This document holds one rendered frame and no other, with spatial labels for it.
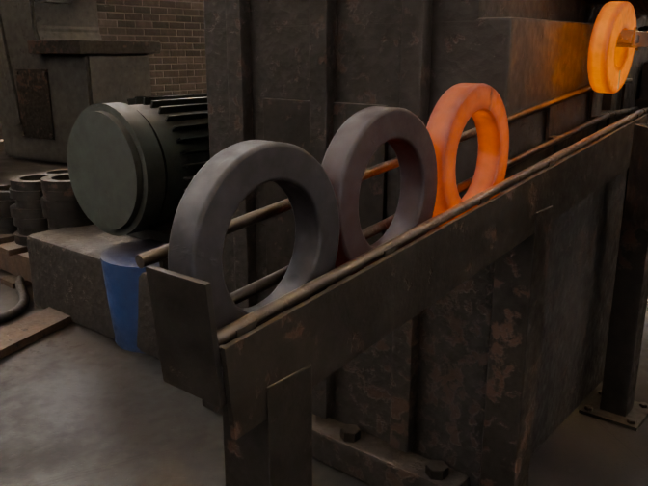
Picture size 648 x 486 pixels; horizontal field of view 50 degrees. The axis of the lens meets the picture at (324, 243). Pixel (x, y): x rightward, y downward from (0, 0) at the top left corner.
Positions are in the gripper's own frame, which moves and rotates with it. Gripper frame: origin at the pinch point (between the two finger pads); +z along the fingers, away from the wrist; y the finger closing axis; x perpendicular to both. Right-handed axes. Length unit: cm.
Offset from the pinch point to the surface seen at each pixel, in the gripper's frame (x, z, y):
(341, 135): -10, 1, -76
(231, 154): -10, 0, -92
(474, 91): -7, -1, -54
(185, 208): -14, 1, -96
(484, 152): -15.2, 0.6, -45.5
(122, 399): -89, 90, -43
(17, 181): -56, 194, -11
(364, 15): 2.2, 34.5, -27.5
